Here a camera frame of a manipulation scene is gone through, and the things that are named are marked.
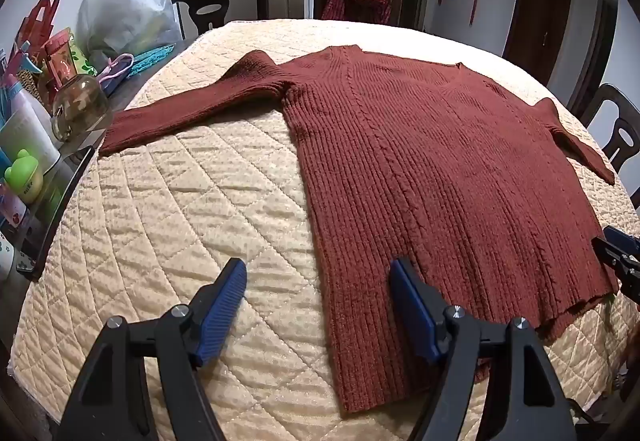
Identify white plastic bag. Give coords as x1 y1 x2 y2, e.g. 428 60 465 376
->
76 0 183 67

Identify glass jar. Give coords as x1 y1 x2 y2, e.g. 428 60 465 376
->
50 74 113 143

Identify red shopping bag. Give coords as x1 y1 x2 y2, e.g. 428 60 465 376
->
42 28 77 89

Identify green frog toy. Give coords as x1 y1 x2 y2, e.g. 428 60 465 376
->
4 148 44 199

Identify rust red knit sweater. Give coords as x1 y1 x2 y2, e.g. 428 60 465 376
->
99 44 621 418

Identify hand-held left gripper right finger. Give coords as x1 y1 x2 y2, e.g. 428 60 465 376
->
389 257 581 441

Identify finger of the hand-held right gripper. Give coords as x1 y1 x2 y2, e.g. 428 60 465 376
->
591 237 640 307
602 225 640 256

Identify beige quilted blanket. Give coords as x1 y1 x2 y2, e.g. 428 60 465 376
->
7 18 640 441

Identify green leaf print packet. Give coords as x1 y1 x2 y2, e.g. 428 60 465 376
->
70 44 98 76

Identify red gift bag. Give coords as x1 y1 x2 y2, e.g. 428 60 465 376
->
19 0 62 67

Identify white bottle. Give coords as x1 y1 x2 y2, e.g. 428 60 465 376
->
7 71 51 122

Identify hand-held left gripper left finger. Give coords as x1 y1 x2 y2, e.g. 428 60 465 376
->
55 257 249 441

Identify black tray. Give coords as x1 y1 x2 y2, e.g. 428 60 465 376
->
16 146 97 283

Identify teal woven cloth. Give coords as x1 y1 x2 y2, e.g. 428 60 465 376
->
127 42 177 78

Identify white cup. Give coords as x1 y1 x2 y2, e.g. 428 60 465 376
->
0 111 62 172

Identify dark brown door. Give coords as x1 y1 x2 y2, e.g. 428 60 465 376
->
502 0 575 87

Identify pink and blue pouch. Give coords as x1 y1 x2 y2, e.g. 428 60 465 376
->
97 52 136 96

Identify dark narrow door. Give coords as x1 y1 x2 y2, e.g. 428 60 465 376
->
567 0 621 122

